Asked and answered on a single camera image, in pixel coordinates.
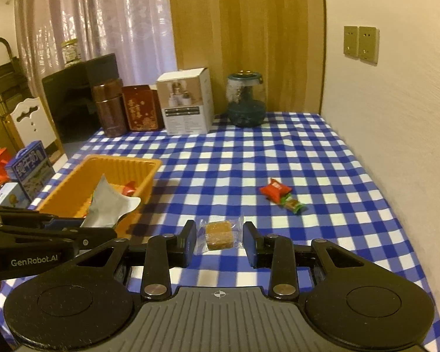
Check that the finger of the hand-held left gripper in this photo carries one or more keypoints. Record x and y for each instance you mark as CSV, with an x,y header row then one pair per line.
x,y
22,216
77,236

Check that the red gold printed box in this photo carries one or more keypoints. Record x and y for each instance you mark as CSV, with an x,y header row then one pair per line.
x,y
141,110

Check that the glass jar with green lid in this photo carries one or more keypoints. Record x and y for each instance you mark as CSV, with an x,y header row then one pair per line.
x,y
246,110

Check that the sheer pink curtain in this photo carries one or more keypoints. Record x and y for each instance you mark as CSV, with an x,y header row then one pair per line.
x,y
106,14

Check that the blue white checkered tablecloth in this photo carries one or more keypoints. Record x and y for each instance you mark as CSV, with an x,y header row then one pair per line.
x,y
242,154

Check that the blue white box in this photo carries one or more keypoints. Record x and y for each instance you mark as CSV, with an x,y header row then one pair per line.
x,y
11,196

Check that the blue printed carton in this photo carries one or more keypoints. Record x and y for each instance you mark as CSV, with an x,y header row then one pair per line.
x,y
31,172

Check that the white wooden chair back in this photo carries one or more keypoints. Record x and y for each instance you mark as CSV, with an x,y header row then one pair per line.
x,y
36,132

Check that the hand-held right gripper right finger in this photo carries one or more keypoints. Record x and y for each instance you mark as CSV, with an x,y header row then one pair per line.
x,y
250,242

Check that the black appliance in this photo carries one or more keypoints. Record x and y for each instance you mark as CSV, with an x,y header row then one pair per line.
x,y
66,99

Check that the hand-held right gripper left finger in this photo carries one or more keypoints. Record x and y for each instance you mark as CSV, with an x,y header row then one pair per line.
x,y
189,242

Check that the white product box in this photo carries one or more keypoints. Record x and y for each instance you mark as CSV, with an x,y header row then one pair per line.
x,y
183,110

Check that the small glass jar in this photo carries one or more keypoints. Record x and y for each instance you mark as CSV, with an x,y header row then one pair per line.
x,y
71,53

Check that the clear brown cake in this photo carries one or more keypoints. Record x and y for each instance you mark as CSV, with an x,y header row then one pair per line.
x,y
218,234

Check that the black folding cart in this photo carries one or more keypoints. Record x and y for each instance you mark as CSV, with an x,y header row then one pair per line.
x,y
3,73

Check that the white green snack pouch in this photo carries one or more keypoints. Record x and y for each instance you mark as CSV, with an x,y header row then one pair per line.
x,y
104,201

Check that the red snack packet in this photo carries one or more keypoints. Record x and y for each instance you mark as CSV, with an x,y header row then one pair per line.
x,y
129,189
275,189

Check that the yellow plastic tray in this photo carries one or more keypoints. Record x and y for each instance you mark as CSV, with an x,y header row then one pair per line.
x,y
73,187

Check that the brown cylindrical canister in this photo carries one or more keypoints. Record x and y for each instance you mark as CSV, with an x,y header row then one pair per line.
x,y
110,110

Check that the green snack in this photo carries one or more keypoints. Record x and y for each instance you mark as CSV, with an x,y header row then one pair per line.
x,y
294,204

